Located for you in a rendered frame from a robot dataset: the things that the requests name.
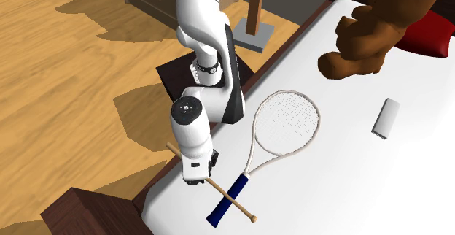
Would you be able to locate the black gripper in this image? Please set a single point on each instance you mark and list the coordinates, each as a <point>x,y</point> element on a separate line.
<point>195,182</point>

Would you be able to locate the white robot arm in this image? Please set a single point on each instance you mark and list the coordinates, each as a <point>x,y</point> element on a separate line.
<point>204,20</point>

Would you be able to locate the brown teddy bear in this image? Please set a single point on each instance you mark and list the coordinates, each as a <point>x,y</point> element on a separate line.
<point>359,38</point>

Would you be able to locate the white bed with dark frame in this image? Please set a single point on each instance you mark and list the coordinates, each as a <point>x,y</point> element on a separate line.
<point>355,181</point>

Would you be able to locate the white rectangular block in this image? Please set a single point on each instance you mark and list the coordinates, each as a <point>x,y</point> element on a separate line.
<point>385,118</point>

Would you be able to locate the thin wooden baseball bat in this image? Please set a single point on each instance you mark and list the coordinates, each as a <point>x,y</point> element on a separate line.
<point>245,214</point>

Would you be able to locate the dark robot stand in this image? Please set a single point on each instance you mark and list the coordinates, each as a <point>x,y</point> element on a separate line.
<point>176,76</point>

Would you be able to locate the dark wood nightstand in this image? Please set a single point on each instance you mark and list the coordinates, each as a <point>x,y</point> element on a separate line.
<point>92,214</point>

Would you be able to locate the red pillow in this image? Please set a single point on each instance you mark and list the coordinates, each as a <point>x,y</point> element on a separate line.
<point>426,37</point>

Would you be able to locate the wooden pole with grey base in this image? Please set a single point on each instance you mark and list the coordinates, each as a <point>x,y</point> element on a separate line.
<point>254,37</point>

